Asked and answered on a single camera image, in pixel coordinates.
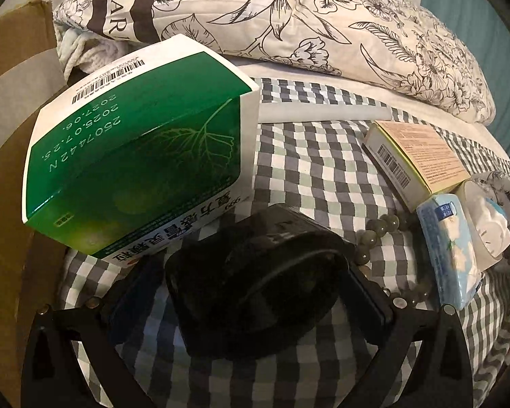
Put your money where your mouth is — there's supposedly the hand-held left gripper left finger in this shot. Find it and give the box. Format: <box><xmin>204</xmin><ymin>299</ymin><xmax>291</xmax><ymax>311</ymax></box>
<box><xmin>21</xmin><ymin>259</ymin><xmax>166</xmax><ymax>408</ymax></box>

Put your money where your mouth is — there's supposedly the small tissue pack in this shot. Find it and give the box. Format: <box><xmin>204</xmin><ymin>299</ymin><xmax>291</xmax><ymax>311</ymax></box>
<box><xmin>416</xmin><ymin>193</ymin><xmax>484</xmax><ymax>310</ymax></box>

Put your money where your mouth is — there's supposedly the beige carton box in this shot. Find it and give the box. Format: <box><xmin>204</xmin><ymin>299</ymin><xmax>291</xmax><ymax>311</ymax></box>
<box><xmin>362</xmin><ymin>120</ymin><xmax>470</xmax><ymax>213</ymax></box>

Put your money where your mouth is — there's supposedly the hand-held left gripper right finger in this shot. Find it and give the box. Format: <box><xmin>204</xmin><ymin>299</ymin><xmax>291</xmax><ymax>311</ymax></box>
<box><xmin>344</xmin><ymin>261</ymin><xmax>485</xmax><ymax>408</ymax></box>

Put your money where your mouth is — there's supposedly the green bead bracelet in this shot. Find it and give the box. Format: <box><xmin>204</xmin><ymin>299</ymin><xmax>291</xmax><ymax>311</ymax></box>
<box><xmin>353</xmin><ymin>215</ymin><xmax>434</xmax><ymax>307</ymax></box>

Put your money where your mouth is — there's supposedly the pale knitted cloth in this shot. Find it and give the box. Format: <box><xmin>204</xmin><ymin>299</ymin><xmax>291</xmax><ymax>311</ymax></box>
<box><xmin>53</xmin><ymin>30</ymin><xmax>128</xmax><ymax>81</ymax></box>

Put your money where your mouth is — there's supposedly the white tissue pack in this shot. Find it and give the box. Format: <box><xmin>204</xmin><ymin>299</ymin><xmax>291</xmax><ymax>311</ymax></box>
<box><xmin>455</xmin><ymin>172</ymin><xmax>510</xmax><ymax>270</ymax></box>

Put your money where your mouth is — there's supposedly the black case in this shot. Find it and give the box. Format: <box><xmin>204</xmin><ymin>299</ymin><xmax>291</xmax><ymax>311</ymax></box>
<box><xmin>165</xmin><ymin>204</ymin><xmax>358</xmax><ymax>360</ymax></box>

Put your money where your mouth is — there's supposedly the floral duvet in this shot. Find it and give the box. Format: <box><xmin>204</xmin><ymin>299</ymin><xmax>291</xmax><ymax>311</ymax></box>
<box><xmin>53</xmin><ymin>0</ymin><xmax>498</xmax><ymax>126</ymax></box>

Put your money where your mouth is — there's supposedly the brown cardboard box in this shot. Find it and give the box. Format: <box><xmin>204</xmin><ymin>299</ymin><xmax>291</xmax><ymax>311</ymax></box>
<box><xmin>0</xmin><ymin>0</ymin><xmax>69</xmax><ymax>366</ymax></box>

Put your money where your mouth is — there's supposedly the white flat strip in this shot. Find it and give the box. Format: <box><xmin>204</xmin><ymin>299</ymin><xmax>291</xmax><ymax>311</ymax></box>
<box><xmin>257</xmin><ymin>102</ymin><xmax>394</xmax><ymax>126</ymax></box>

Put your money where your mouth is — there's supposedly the checked cloth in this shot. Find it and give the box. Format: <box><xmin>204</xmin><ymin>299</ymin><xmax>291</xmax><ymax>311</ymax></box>
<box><xmin>55</xmin><ymin>76</ymin><xmax>510</xmax><ymax>408</ymax></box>

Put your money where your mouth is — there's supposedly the green medicine box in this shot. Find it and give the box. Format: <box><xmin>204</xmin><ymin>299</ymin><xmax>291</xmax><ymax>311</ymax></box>
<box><xmin>22</xmin><ymin>36</ymin><xmax>262</xmax><ymax>269</ymax></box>

